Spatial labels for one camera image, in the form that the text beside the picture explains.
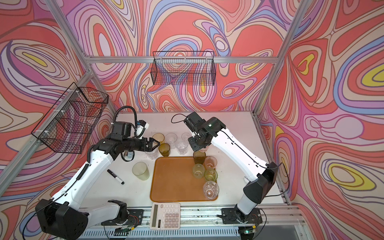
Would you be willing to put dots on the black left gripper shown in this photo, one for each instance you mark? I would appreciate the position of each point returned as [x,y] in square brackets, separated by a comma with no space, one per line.
[149,143]

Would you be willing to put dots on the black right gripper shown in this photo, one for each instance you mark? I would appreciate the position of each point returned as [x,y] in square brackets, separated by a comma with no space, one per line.
[194,146]

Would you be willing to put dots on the pink clear cup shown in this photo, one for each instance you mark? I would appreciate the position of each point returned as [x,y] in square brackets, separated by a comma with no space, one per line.
[204,149]

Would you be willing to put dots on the small clear glass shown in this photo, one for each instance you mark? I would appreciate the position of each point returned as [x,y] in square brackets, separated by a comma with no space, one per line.
[186,136]

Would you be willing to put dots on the brown textured cup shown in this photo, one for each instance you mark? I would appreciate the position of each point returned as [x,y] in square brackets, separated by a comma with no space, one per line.
[199,157]

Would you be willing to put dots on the pink textured cup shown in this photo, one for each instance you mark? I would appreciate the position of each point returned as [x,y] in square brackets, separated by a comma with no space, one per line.
[210,162]

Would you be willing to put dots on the pale green textured cup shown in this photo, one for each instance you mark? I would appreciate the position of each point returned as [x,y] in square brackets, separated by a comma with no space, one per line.
[198,171]

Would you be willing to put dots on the green ribbed glass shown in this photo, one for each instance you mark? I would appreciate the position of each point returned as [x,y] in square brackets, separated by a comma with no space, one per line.
[211,175]

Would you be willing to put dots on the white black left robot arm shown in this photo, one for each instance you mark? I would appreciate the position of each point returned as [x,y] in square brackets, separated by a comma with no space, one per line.
[62,215]

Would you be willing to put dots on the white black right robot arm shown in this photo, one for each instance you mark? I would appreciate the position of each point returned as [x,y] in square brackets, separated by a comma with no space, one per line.
[261,174]

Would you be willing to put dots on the orange plastic tray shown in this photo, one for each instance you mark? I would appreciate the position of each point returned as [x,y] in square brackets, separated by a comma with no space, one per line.
[173,181]

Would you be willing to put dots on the yellow amber glass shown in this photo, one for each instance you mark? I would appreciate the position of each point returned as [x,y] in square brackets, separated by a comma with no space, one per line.
[159,137]

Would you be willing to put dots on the clear wide glass left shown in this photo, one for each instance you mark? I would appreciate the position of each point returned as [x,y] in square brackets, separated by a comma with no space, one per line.
[153,155]

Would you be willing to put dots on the olive textured cup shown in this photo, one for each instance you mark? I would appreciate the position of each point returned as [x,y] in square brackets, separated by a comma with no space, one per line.
[165,149]

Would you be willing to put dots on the clear glass back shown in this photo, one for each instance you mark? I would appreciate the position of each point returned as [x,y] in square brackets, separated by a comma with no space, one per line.
[171,139]

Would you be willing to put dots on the pale yellow frosted cup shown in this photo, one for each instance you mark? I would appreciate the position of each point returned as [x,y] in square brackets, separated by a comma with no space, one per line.
[141,171]

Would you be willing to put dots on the black marker pen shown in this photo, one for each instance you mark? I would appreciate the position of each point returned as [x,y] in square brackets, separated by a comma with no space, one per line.
[116,177]

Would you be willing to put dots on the white desk calculator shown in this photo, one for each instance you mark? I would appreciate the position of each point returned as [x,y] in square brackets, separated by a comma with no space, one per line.
[165,216]

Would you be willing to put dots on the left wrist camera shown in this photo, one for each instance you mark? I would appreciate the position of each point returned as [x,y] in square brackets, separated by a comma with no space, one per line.
[141,127]

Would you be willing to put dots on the black wire basket back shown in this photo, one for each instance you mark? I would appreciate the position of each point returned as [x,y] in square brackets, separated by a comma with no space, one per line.
[179,68]

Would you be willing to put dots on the black wire basket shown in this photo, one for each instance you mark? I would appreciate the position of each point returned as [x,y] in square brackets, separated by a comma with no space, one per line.
[179,68]
[68,124]

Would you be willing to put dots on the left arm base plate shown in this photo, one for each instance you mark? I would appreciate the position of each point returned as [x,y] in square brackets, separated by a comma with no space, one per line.
[134,218]

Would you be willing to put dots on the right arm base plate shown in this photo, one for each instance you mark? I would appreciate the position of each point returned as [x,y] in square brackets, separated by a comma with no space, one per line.
[235,216]

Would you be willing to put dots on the black wire basket left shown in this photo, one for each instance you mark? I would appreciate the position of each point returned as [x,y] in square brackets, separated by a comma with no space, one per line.
[68,124]

